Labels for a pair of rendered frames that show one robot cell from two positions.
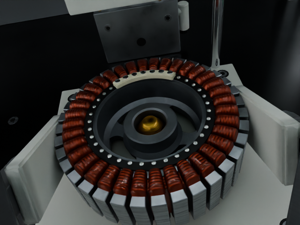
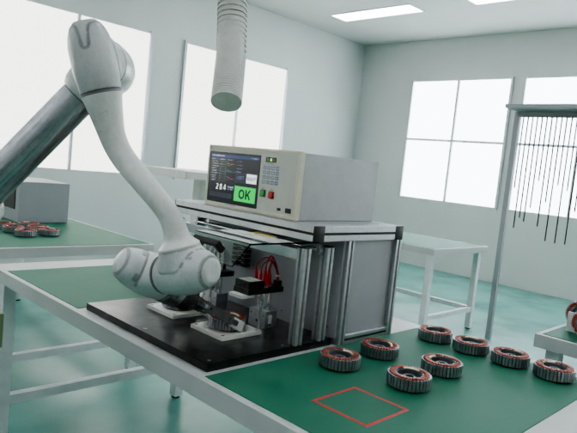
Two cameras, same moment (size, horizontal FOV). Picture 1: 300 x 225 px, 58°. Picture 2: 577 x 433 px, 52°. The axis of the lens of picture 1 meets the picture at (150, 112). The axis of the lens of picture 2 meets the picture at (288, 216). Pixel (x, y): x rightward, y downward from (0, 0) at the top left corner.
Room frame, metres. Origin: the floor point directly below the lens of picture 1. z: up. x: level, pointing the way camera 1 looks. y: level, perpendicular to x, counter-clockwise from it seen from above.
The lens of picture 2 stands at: (-1.07, -1.24, 1.28)
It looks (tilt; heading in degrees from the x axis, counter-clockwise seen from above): 5 degrees down; 41
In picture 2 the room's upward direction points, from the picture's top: 6 degrees clockwise
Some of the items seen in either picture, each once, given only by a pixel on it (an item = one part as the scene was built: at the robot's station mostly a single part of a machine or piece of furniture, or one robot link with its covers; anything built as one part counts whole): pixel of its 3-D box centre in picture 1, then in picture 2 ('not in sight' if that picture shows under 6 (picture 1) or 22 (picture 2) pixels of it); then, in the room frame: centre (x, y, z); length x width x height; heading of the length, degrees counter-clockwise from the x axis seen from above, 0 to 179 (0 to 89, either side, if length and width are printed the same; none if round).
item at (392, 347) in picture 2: not in sight; (379, 348); (0.40, -0.35, 0.77); 0.11 x 0.11 x 0.04
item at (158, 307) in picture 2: not in sight; (179, 308); (0.12, 0.24, 0.78); 0.15 x 0.15 x 0.01; 87
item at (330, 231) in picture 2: not in sight; (284, 218); (0.43, 0.11, 1.09); 0.68 x 0.44 x 0.05; 87
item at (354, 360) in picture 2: not in sight; (339, 358); (0.21, -0.34, 0.77); 0.11 x 0.11 x 0.04
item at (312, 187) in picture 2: not in sight; (291, 182); (0.44, 0.09, 1.22); 0.44 x 0.39 x 0.20; 87
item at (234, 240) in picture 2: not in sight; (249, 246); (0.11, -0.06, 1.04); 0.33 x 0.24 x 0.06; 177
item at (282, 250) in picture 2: not in sight; (233, 238); (0.21, 0.12, 1.03); 0.62 x 0.01 x 0.03; 87
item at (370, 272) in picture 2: not in sight; (367, 289); (0.50, -0.22, 0.91); 0.28 x 0.03 x 0.32; 177
